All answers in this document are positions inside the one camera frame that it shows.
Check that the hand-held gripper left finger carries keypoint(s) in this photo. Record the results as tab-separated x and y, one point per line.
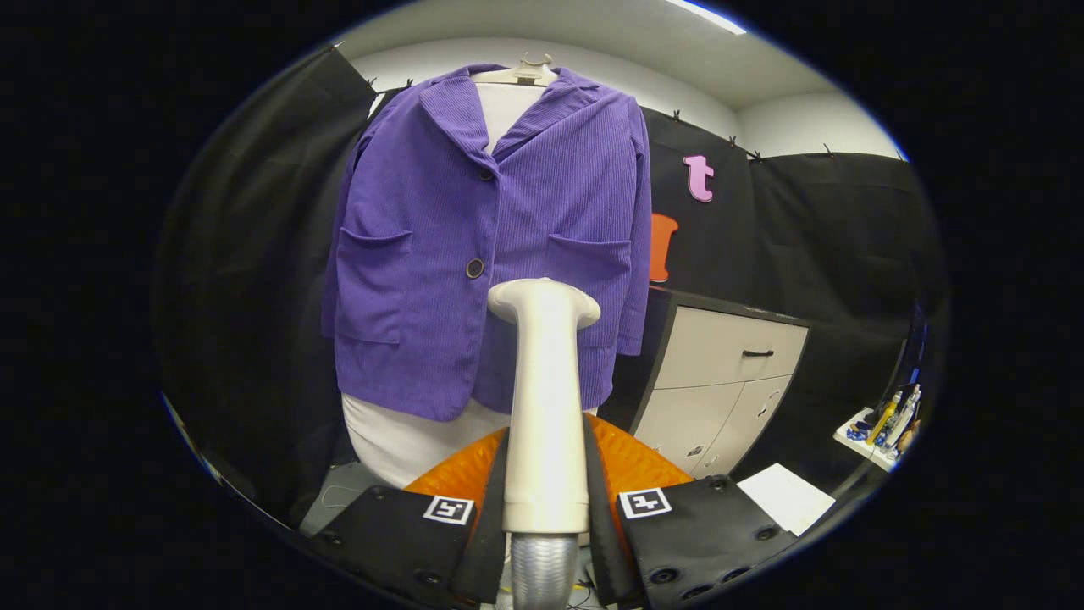
487	559

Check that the white plastic hanger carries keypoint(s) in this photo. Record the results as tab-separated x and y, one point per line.
525	72

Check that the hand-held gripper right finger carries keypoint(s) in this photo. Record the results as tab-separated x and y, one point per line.
605	555

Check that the white tray with small items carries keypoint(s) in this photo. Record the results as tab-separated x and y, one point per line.
881	432

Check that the white garment form stand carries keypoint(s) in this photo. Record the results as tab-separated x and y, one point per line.
398	440

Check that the large ceiling light panel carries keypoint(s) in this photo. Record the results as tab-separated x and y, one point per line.
707	15

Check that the white paper sheet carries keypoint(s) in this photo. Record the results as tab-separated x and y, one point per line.
788	500

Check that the row of black backdrop clips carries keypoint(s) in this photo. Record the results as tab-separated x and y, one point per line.
676	114

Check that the cabinet with dark top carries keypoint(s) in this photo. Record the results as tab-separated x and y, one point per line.
720	347

